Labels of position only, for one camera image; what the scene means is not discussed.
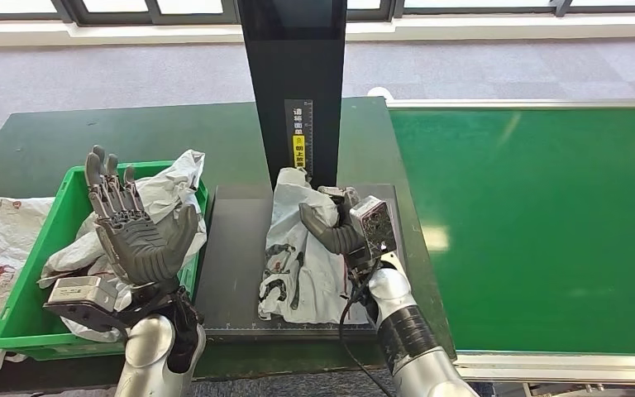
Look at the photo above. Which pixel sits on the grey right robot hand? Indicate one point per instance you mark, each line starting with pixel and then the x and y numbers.
pixel 334 238

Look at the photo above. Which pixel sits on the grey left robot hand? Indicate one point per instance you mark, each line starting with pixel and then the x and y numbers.
pixel 142 246

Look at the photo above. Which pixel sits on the white parcel bag red marks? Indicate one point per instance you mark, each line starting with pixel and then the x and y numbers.
pixel 295 274

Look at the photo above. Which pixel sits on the white parcel bag black print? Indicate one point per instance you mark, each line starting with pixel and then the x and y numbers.
pixel 76 257

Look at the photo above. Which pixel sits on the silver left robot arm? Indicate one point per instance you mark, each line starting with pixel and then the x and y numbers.
pixel 148 356

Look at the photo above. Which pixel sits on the black inbound scanner machine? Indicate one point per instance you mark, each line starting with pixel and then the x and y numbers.
pixel 235 246

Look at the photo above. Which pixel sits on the green conveyor belt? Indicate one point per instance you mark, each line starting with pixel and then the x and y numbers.
pixel 514 219

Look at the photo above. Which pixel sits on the dark green table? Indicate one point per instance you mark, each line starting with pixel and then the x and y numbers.
pixel 131 126

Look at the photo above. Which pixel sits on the green plastic crate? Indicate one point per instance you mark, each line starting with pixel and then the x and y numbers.
pixel 27 285

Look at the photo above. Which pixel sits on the flat white bag red print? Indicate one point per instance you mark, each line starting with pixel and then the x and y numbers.
pixel 0 252

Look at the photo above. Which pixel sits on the white window sill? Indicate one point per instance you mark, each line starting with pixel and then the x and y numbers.
pixel 460 30

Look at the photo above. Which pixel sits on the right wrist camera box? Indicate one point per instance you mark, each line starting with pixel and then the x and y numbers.
pixel 375 224

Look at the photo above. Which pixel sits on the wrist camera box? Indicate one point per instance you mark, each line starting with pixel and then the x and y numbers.
pixel 375 224
pixel 82 290

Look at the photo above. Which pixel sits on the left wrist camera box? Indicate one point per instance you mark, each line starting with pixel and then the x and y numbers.
pixel 82 290

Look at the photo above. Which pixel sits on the dark window frame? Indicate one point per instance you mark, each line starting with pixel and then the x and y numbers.
pixel 109 11

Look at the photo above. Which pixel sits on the aluminium conveyor frame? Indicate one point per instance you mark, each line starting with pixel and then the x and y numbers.
pixel 569 367

